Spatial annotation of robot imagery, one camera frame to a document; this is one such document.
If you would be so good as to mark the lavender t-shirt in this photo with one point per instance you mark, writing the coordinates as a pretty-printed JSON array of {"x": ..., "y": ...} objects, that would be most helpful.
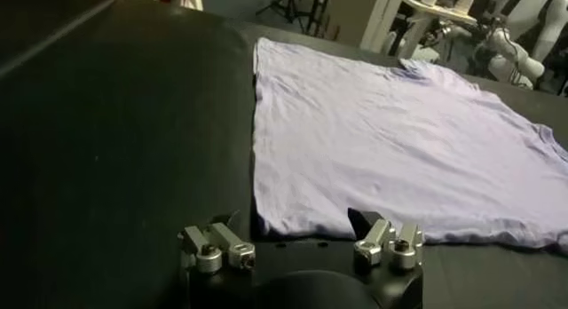
[{"x": 377, "y": 151}]

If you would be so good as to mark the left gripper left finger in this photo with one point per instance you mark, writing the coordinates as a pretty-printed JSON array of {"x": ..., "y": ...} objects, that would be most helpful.
[{"x": 208, "y": 253}]

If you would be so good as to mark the black tripod stand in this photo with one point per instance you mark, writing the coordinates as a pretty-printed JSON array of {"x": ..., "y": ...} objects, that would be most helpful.
[{"x": 290, "y": 4}]

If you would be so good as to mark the white standing desk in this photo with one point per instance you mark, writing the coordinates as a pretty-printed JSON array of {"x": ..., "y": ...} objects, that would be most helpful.
[{"x": 421, "y": 22}]

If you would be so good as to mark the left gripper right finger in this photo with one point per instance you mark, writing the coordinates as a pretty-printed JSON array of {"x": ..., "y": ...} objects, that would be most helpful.
[{"x": 373, "y": 242}]

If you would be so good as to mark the white humanoid robot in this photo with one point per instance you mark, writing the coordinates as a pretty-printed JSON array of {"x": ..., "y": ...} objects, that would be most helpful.
[{"x": 510, "y": 49}]

